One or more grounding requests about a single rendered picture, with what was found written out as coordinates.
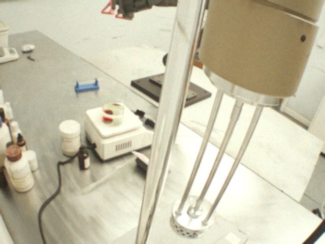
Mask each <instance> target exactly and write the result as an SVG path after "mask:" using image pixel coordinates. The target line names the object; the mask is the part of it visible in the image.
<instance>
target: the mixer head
mask: <svg viewBox="0 0 325 244"><path fill-rule="evenodd" d="M324 2H325V0H209V3H208V11H207V16H206V21H205V25H204V30H203V35H202V39H201V44H200V49H199V59H200V61H201V62H202V64H203V71H204V73H205V75H206V76H207V77H208V78H209V80H210V82H211V83H212V84H213V85H214V86H215V87H216V88H217V89H218V90H220V91H221V92H222V93H224V94H226V95H227V96H229V97H231V98H233V99H235V100H237V101H240V102H242V103H245V104H248V105H252V106H256V107H263V108H269V107H273V106H276V105H280V104H283V103H284V102H285V101H286V99H287V98H289V97H292V96H293V95H295V93H296V92H297V90H298V87H299V85H300V82H301V80H302V77H303V74H304V71H305V69H306V66H307V63H308V60H309V57H310V54H311V51H312V48H313V45H314V42H315V39H316V36H317V33H318V30H319V26H318V25H317V22H318V21H319V17H320V14H321V11H322V8H323V5H324Z"/></svg>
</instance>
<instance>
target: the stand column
mask: <svg viewBox="0 0 325 244"><path fill-rule="evenodd" d="M206 4H207V0H178V4H177V10H176V15H175V20H174V25H173V30H172V36H171V41H170V46H169V52H168V57H167V63H166V68H165V74H164V79H163V83H162V88H161V94H160V100H159V105H158V111H157V116H156V122H155V127H154V133H153V139H152V145H151V151H150V157H149V162H148V168H147V174H146V180H145V186H144V192H143V198H142V204H141V210H140V216H139V222H138V228H137V235H136V241H135V244H148V243H149V240H150V236H151V232H152V228H153V225H154V221H155V217H156V214H157V210H158V206H159V203H160V199H161V195H162V193H163V189H164V185H165V181H166V178H167V174H168V169H169V166H170V162H171V158H172V154H173V150H174V146H175V142H176V138H177V134H178V130H179V126H180V122H181V118H182V113H183V109H184V104H185V100H186V96H187V91H188V87H189V83H190V78H191V74H192V69H193V65H194V60H195V56H196V52H197V47H198V42H199V38H200V33H201V28H202V24H203V19H204V14H205V9H206Z"/></svg>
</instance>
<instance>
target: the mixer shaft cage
mask: <svg viewBox="0 0 325 244"><path fill-rule="evenodd" d="M223 94H224V93H222V92H221V91H220V90H218V89H217V93H216V97H215V100H214V104H213V107H212V111H211V114H210V117H209V121H208V124H207V127H206V130H205V134H204V137H203V140H202V143H201V146H200V149H199V152H198V155H197V158H196V161H195V164H194V166H193V169H192V172H191V175H190V178H189V180H188V183H187V186H186V189H185V191H184V194H183V197H181V198H179V199H178V200H177V201H176V202H175V203H174V205H173V207H172V212H171V216H170V220H169V222H170V227H171V229H172V230H173V231H174V232H175V233H176V234H177V235H178V236H180V237H183V238H186V239H197V238H200V237H202V236H203V235H205V234H206V232H207V231H208V229H209V228H210V227H211V226H212V225H213V223H214V222H215V220H216V208H217V206H218V204H219V203H220V201H221V199H222V197H223V195H224V193H225V192H226V190H227V188H228V186H229V184H230V182H231V180H232V178H233V176H234V174H235V172H236V170H237V168H238V166H239V164H240V162H241V160H242V158H243V156H244V154H245V151H246V149H247V147H248V145H249V142H250V140H251V137H252V135H253V133H254V130H255V128H256V125H257V123H258V120H259V118H260V115H261V113H262V110H263V107H256V109H255V112H254V115H253V118H252V120H251V123H250V125H249V128H248V130H247V133H246V135H245V138H244V140H243V142H242V145H241V147H240V149H239V152H238V154H237V156H236V158H235V161H234V163H233V165H232V167H231V169H230V171H229V173H228V175H227V177H226V179H225V181H224V183H223V185H222V187H221V189H220V191H219V193H218V195H217V197H216V199H215V201H214V203H213V204H212V203H211V202H210V201H209V200H207V199H205V197H206V195H207V193H208V190H209V188H210V186H211V184H212V182H213V180H214V178H215V175H216V173H217V170H218V168H219V166H220V163H221V161H222V159H223V156H224V154H225V151H226V149H227V147H228V144H229V142H230V139H231V137H232V134H233V131H234V129H235V126H236V123H237V121H238V120H239V117H240V114H241V112H242V109H243V106H244V103H242V102H240V101H237V100H235V104H234V107H233V110H232V113H231V116H230V121H229V124H228V127H227V130H226V132H225V135H224V138H223V141H222V143H221V146H220V148H219V151H218V154H217V156H216V159H215V161H214V164H213V166H212V168H211V171H210V173H209V175H208V178H207V180H206V182H205V185H204V187H203V189H202V191H201V194H200V196H196V195H189V193H190V190H191V188H192V185H193V183H194V180H195V178H196V175H197V173H198V170H199V167H200V165H201V162H202V159H203V157H204V154H205V151H206V148H207V145H208V143H209V140H210V137H211V134H212V131H213V128H214V125H215V121H216V118H217V115H218V112H219V109H220V105H221V101H222V98H223Z"/></svg>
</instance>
